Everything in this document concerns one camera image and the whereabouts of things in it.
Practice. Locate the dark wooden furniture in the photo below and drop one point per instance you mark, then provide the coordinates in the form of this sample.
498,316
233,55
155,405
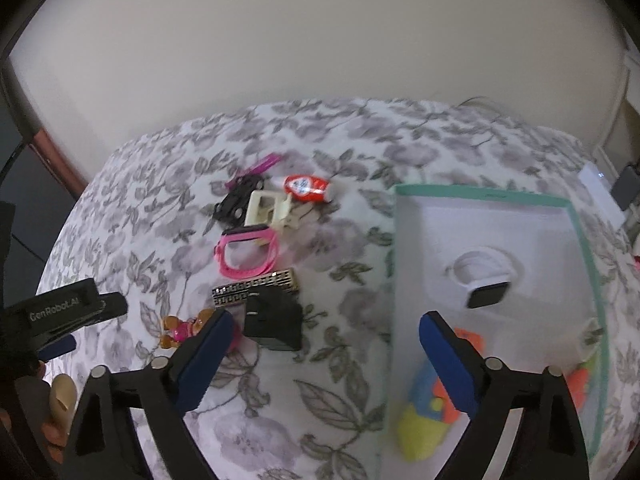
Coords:
25,185

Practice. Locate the grey electronic device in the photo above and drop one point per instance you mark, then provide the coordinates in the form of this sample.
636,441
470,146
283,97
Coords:
627,185

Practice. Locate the black toy car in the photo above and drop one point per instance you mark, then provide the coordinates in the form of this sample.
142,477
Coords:
235,200

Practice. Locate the red and white small bottle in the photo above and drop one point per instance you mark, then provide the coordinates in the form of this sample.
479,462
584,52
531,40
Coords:
307,187

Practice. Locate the cream plastic clip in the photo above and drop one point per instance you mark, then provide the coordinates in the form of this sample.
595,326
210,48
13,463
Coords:
267,210

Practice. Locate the gold patterned hair clip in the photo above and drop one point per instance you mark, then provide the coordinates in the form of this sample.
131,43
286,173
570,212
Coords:
255,287

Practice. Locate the black charger adapter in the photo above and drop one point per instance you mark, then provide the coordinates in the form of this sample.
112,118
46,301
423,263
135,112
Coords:
272,325

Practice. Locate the white smartwatch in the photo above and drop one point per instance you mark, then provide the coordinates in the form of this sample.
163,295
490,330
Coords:
485,275

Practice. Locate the floral printed blanket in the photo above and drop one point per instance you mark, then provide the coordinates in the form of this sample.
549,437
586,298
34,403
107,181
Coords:
350,270

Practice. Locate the pink and orange bear figure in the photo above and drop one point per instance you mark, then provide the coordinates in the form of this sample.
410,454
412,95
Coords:
182,330

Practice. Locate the green container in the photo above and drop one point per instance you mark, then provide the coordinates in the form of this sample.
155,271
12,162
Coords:
500,230

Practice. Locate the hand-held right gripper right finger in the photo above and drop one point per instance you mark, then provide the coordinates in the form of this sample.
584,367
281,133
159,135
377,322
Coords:
450,365

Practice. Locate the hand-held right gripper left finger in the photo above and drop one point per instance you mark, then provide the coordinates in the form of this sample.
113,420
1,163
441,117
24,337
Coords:
204,355

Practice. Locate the orange and green toy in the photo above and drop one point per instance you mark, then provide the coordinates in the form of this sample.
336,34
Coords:
580,380

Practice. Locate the yellow blue orange toy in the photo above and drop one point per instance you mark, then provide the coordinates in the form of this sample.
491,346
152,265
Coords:
425,425

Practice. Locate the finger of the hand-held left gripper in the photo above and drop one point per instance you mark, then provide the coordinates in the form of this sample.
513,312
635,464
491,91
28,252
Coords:
65,310
57,347

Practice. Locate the white electronic device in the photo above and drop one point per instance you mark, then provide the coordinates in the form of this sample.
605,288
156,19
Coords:
600,185

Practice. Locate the person's left hand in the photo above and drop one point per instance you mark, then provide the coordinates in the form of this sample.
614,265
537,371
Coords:
62,395

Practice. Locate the magenta lip balm tube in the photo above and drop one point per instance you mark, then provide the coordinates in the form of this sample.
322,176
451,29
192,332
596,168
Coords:
260,165

